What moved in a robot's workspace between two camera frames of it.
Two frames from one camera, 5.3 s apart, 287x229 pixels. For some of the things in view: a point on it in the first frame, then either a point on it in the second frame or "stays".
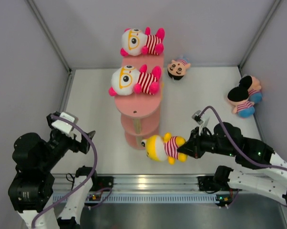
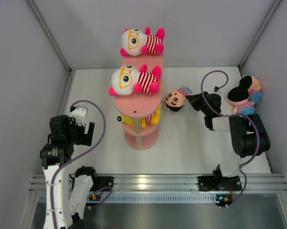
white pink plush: [128, 79] stays
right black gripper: [192, 146] -> [194, 100]
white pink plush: [135, 42] stays
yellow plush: [159, 148] -> [153, 119]
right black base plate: [207, 183] stays
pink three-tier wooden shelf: [140, 113] stays
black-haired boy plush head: [176, 69] -> [175, 99]
